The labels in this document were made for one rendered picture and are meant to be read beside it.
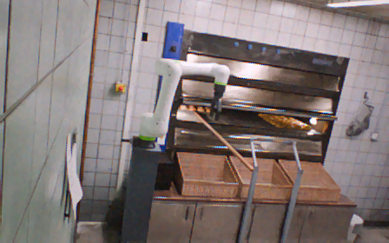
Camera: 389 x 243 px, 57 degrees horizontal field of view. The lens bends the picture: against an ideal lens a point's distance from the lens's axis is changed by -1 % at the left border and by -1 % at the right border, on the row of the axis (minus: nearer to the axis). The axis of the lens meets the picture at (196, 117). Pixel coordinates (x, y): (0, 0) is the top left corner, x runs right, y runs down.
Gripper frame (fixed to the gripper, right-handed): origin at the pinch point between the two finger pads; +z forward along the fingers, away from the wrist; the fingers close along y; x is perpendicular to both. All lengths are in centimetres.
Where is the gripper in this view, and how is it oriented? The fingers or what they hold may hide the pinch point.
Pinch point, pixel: (214, 117)
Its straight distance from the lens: 276.3
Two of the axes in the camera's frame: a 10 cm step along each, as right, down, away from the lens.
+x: 9.5, 1.2, 2.7
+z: -1.8, 9.6, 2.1
